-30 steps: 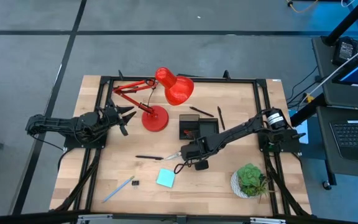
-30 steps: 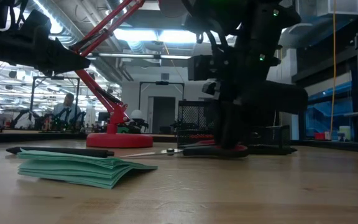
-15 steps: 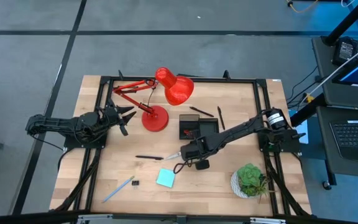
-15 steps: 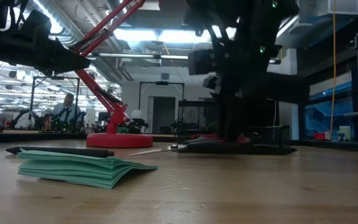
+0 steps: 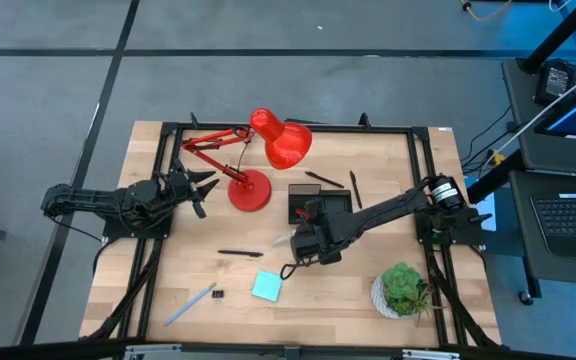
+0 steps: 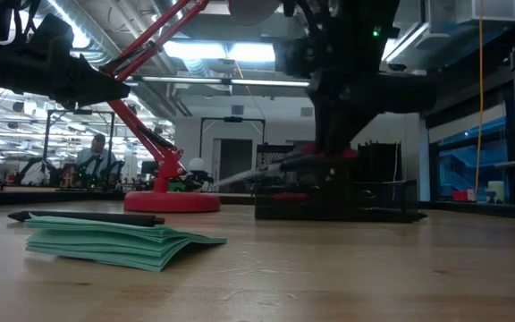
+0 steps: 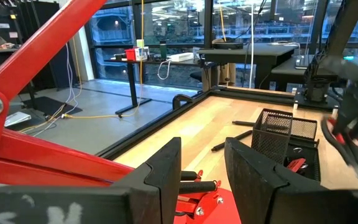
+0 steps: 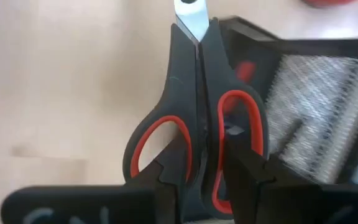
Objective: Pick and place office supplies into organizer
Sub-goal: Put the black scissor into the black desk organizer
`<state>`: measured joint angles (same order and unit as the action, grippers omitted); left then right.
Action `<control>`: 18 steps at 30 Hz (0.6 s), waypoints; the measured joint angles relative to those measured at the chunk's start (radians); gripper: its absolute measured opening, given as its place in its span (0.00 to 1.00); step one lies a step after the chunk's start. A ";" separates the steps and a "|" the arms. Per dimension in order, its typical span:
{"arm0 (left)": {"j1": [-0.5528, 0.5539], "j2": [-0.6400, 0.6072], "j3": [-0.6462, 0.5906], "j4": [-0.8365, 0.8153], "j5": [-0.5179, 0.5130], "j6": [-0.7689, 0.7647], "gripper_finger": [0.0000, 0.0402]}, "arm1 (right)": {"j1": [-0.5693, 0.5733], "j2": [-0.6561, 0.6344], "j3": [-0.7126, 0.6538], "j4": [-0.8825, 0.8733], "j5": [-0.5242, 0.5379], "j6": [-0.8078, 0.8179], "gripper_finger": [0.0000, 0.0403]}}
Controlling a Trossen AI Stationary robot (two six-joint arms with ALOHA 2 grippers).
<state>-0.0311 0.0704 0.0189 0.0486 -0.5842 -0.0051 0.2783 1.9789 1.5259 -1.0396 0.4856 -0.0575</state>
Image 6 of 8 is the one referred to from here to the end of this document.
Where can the black background stand frame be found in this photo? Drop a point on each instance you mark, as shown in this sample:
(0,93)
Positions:
(81,112)

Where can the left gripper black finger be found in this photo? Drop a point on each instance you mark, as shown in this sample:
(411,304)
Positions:
(101,87)

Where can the white ceiling box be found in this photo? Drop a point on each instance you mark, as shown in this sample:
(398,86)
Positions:
(499,11)

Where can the small red rectangular object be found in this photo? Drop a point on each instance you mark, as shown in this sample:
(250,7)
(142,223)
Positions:
(291,196)

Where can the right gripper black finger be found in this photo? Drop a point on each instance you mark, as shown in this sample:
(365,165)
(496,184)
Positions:
(340,127)

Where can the black background gantry frame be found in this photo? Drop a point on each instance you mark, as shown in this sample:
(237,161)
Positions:
(233,119)

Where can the red desk lamp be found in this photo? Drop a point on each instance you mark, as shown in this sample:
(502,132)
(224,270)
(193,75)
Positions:
(172,202)

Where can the teal sticky note pad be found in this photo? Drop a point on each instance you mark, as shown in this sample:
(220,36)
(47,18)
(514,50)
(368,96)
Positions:
(105,248)

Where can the black mesh desk organizer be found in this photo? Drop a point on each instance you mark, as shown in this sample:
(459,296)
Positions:
(374,201)

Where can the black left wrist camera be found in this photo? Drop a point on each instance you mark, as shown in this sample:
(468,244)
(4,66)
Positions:
(52,33)

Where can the black pen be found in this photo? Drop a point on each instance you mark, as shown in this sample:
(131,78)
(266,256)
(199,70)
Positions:
(105,218)

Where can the long tube light fixture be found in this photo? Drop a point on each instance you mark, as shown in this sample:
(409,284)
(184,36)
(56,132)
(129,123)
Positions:
(262,82)

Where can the white round dome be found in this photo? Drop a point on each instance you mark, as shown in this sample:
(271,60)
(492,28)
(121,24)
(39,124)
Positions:
(197,164)

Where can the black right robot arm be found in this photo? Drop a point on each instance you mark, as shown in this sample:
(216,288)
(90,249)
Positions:
(338,18)

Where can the person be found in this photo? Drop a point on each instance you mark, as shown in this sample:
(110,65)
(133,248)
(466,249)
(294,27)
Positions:
(94,158)

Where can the small red box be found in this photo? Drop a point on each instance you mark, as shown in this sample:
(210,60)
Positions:
(460,196)

